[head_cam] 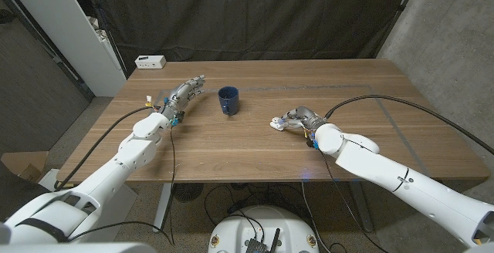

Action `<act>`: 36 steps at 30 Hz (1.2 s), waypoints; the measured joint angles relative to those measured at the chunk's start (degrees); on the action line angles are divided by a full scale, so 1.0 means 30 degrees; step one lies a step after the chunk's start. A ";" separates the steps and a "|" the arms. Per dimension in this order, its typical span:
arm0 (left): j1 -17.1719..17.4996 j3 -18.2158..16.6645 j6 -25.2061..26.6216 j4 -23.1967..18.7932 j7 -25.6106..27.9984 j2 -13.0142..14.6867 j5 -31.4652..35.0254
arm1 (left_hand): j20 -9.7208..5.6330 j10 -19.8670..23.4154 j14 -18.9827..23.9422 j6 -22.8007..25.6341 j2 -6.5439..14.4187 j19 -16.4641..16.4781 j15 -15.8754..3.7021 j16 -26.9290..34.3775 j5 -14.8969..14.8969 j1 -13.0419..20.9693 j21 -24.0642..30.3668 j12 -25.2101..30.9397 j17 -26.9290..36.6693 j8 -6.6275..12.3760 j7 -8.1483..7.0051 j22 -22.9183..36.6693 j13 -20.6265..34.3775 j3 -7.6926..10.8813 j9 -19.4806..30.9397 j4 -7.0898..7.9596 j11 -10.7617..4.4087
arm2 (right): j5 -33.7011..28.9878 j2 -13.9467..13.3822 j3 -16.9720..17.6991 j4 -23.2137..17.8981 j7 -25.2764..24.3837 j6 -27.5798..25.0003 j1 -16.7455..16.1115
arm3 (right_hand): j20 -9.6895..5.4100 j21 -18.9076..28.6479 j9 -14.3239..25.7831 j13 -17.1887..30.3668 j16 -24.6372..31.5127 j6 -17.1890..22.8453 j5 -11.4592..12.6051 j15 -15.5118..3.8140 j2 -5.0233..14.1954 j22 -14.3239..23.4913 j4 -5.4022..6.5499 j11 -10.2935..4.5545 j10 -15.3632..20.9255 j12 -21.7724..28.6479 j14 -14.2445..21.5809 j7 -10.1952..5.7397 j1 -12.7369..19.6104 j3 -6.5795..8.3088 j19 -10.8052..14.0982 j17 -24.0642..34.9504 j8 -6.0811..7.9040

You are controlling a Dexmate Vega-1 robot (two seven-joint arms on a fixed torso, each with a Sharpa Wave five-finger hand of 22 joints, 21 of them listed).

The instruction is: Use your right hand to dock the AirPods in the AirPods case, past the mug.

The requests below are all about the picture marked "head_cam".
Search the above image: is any round black floor fan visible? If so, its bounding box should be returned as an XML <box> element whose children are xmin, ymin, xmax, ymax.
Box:
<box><xmin>172</xmin><ymin>182</ymin><xmax>205</xmax><ymax>203</ymax></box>

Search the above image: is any small white floor box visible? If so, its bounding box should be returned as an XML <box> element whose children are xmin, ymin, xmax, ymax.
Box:
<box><xmin>36</xmin><ymin>167</ymin><xmax>66</xmax><ymax>191</ymax></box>

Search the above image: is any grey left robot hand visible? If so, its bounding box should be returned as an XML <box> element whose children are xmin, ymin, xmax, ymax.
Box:
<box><xmin>160</xmin><ymin>74</ymin><xmax>206</xmax><ymax>127</ymax></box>

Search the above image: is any thin black left wrist cable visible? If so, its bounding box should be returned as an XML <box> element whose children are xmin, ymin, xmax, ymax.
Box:
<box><xmin>167</xmin><ymin>126</ymin><xmax>177</xmax><ymax>246</ymax></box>

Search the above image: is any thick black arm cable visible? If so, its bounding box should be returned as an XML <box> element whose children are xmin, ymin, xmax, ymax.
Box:
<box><xmin>323</xmin><ymin>93</ymin><xmax>494</xmax><ymax>156</ymax></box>
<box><xmin>53</xmin><ymin>106</ymin><xmax>161</xmax><ymax>191</ymax></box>

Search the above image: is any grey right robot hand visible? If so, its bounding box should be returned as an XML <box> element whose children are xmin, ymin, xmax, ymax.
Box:
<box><xmin>280</xmin><ymin>105</ymin><xmax>328</xmax><ymax>133</ymax></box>

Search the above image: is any black backdrop stand pole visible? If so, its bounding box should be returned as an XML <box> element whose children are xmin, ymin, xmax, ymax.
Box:
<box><xmin>81</xmin><ymin>0</ymin><xmax>129</xmax><ymax>79</ymax></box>
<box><xmin>370</xmin><ymin>0</ymin><xmax>424</xmax><ymax>59</ymax></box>

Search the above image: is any dark blue ceramic mug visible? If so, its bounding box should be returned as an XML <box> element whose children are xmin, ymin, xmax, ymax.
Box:
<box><xmin>217</xmin><ymin>86</ymin><xmax>240</xmax><ymax>116</ymax></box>

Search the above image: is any white robot base with antenna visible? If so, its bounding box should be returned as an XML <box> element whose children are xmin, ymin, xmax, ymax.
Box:
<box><xmin>208</xmin><ymin>205</ymin><xmax>320</xmax><ymax>253</ymax></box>

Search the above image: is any grey table leg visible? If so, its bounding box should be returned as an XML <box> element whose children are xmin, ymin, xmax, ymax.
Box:
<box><xmin>152</xmin><ymin>182</ymin><xmax>174</xmax><ymax>234</ymax></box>
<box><xmin>349</xmin><ymin>180</ymin><xmax>374</xmax><ymax>234</ymax></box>

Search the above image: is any white power strip box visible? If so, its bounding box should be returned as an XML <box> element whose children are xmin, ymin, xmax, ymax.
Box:
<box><xmin>134</xmin><ymin>55</ymin><xmax>167</xmax><ymax>70</ymax></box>

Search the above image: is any white robot torso edge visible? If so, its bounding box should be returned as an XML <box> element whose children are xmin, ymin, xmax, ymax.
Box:
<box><xmin>0</xmin><ymin>242</ymin><xmax>157</xmax><ymax>253</ymax></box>

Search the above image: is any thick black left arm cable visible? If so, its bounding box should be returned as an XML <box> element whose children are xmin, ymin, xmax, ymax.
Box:
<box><xmin>53</xmin><ymin>106</ymin><xmax>161</xmax><ymax>191</ymax></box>

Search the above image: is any black floor cable bundle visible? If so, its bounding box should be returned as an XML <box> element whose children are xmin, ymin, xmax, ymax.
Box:
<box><xmin>203</xmin><ymin>182</ymin><xmax>306</xmax><ymax>231</ymax></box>

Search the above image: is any grey floor cable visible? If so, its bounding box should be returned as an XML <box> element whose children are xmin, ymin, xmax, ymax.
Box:
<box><xmin>300</xmin><ymin>180</ymin><xmax>323</xmax><ymax>253</ymax></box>

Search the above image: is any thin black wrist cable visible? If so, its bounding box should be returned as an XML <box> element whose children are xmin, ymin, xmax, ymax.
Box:
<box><xmin>167</xmin><ymin>126</ymin><xmax>177</xmax><ymax>246</ymax></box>
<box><xmin>320</xmin><ymin>153</ymin><xmax>381</xmax><ymax>253</ymax></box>

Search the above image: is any brown cardboard box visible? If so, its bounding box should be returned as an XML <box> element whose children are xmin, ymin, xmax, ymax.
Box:
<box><xmin>0</xmin><ymin>150</ymin><xmax>49</xmax><ymax>187</ymax></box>

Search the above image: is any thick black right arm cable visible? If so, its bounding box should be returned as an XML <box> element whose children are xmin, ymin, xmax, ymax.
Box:
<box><xmin>323</xmin><ymin>93</ymin><xmax>494</xmax><ymax>156</ymax></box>

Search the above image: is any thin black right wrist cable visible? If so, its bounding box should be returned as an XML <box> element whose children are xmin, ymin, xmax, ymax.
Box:
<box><xmin>320</xmin><ymin>153</ymin><xmax>381</xmax><ymax>253</ymax></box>

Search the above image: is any white shelf cabinet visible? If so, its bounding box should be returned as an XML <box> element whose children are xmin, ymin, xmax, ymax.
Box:
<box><xmin>0</xmin><ymin>0</ymin><xmax>128</xmax><ymax>98</ymax></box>

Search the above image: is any black curtain backdrop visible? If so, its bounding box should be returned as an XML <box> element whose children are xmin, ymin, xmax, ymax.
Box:
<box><xmin>86</xmin><ymin>0</ymin><xmax>416</xmax><ymax>79</ymax></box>

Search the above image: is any white AirPods case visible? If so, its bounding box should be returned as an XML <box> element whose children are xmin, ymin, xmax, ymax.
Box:
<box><xmin>269</xmin><ymin>116</ymin><xmax>286</xmax><ymax>132</ymax></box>

